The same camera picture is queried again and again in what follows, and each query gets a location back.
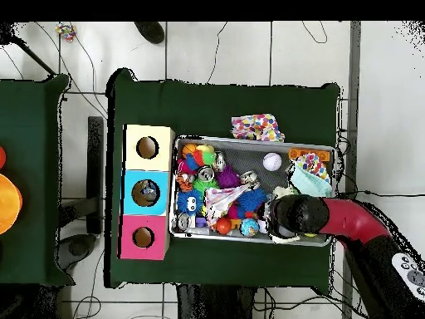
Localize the polka dot cloth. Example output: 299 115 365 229
204 184 252 227
230 112 286 143
293 152 331 180

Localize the blue spiky ball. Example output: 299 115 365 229
237 188 268 213
175 190 204 215

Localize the clear plastic bottle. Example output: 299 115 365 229
138 185 159 203

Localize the white knitted cloth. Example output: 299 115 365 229
267 185 300 244

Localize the mint green knitted cloth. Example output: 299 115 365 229
288 165 334 199

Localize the wooden box with three holes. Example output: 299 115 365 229
119 124 177 262

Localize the purple spiky ball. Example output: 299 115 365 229
217 165 242 192

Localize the rainbow spiky caterpillar toy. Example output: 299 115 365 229
178 143 217 175

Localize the orange striped tiger toy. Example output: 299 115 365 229
172 172 195 195

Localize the small red ball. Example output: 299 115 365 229
215 218 233 236

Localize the small white baseball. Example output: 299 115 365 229
262 152 283 173

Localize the small globe print ball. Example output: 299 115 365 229
240 218 261 238

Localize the orange toy building block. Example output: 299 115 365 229
288 148 331 163

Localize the person's foot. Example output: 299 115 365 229
132 21 166 45

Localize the green cloth side table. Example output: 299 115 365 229
0 72 73 287

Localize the orange round object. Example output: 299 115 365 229
0 172 24 236

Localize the small colourful floor toy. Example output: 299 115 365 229
56 22 77 42

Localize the clear wire mesh bin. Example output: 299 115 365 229
169 135 336 248

